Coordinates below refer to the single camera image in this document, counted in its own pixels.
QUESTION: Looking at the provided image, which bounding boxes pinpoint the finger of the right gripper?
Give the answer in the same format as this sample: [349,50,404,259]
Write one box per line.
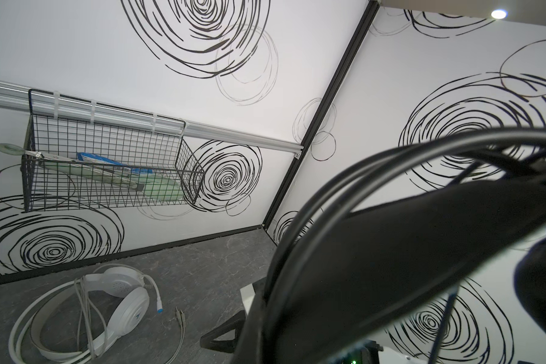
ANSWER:
[200,310,247,353]

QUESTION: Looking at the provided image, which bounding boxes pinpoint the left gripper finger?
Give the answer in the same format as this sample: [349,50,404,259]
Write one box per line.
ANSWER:
[231,293,266,364]

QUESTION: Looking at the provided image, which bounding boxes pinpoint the white headphones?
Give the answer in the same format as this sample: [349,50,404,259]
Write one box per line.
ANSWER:
[8,263,164,363]

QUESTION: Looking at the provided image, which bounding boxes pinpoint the black blue headphones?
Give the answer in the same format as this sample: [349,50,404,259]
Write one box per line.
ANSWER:
[262,127,546,363]

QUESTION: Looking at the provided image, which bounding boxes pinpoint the black wire basket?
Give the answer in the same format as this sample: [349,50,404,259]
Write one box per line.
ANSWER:
[0,89,206,212]

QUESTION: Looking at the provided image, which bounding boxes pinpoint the aluminium wall rail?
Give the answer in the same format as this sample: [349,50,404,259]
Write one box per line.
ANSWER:
[0,80,303,156]

